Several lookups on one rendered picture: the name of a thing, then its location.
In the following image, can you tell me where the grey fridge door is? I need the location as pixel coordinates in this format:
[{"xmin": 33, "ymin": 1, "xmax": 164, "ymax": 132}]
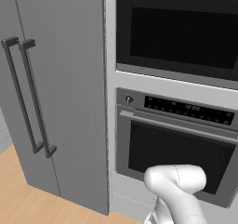
[
  {"xmin": 0, "ymin": 0, "xmax": 61, "ymax": 198},
  {"xmin": 12, "ymin": 0, "xmax": 110, "ymax": 217}
]

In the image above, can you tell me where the grey oven door black window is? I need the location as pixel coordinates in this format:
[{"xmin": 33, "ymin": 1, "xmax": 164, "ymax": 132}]
[{"xmin": 115, "ymin": 106, "xmax": 238, "ymax": 210}]

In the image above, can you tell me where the black built-in microwave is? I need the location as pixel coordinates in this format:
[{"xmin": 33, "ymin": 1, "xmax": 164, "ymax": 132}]
[{"xmin": 115, "ymin": 0, "xmax": 238, "ymax": 83}]

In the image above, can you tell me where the grey built-in oven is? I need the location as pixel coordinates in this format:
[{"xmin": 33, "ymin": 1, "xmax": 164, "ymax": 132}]
[{"xmin": 115, "ymin": 86, "xmax": 238, "ymax": 210}]

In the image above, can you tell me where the white appliance cabinet column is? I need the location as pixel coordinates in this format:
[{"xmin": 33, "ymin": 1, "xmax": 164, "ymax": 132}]
[{"xmin": 103, "ymin": 0, "xmax": 238, "ymax": 224}]

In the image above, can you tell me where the grey oven door handle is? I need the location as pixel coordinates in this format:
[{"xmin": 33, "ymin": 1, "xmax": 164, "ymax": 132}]
[{"xmin": 119, "ymin": 110, "xmax": 238, "ymax": 141}]

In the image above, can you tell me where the dark grey fridge door handle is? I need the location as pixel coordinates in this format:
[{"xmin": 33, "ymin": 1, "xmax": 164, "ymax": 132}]
[
  {"xmin": 1, "ymin": 36, "xmax": 45, "ymax": 154},
  {"xmin": 18, "ymin": 38, "xmax": 58, "ymax": 159}
]

